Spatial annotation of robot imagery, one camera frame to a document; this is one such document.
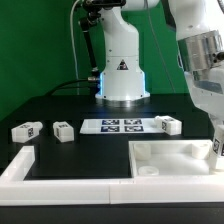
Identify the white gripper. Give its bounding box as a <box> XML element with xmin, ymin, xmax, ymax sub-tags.
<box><xmin>184</xmin><ymin>67</ymin><xmax>224</xmax><ymax>127</ymax></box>

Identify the white square tabletop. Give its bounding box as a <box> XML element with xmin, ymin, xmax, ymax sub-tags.
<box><xmin>129</xmin><ymin>140</ymin><xmax>224</xmax><ymax>179</ymax></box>

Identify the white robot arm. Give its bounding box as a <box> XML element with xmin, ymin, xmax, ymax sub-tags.
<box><xmin>97</xmin><ymin>0</ymin><xmax>224</xmax><ymax>125</ymax></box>

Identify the white fiducial marker sheet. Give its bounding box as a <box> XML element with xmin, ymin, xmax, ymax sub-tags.
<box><xmin>80</xmin><ymin>118</ymin><xmax>162</xmax><ymax>134</ymax></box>

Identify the white U-shaped obstacle fence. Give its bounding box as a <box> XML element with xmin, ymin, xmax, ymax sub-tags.
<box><xmin>0</xmin><ymin>146</ymin><xmax>224</xmax><ymax>206</ymax></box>

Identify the black cable bundle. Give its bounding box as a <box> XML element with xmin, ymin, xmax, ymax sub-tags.
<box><xmin>44</xmin><ymin>78</ymin><xmax>101</xmax><ymax>98</ymax></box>

